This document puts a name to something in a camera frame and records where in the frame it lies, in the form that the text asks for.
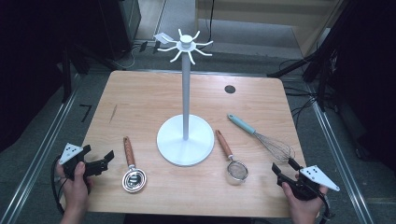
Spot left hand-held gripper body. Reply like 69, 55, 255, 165
59, 143, 108, 180

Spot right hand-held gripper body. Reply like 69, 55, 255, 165
277, 164, 341, 202

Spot wooden handled steel scoop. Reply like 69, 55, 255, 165
121, 135, 148, 194

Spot wooden handled mesh strainer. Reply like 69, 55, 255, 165
215, 129, 249, 185

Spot teal handled wire whisk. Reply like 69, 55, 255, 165
227, 113, 296, 163

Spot white utensil rack stand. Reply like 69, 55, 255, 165
156, 28, 216, 167

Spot person's right hand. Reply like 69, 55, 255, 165
281, 183, 330, 224

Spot person's left hand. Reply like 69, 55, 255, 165
55, 161, 94, 213

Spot black stand legs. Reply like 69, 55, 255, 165
60, 43, 92, 104

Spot black metal stand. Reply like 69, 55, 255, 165
266, 0, 396, 113

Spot black cabinet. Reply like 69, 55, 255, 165
99, 0, 142, 61

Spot white paper sheet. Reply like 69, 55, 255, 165
153, 32, 171, 45

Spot wooden platform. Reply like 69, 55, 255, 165
195, 0, 347, 59

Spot metal floor rail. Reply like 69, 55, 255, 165
0, 88, 79, 224
306, 83, 375, 224

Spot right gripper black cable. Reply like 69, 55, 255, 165
317, 186, 335, 224

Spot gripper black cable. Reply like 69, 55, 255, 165
50, 155, 68, 216
317, 186, 335, 224

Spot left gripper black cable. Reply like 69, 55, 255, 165
50, 155, 68, 216

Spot black floor cables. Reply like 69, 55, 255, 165
283, 87, 319, 129

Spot black hanging cable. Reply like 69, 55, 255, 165
205, 0, 216, 46

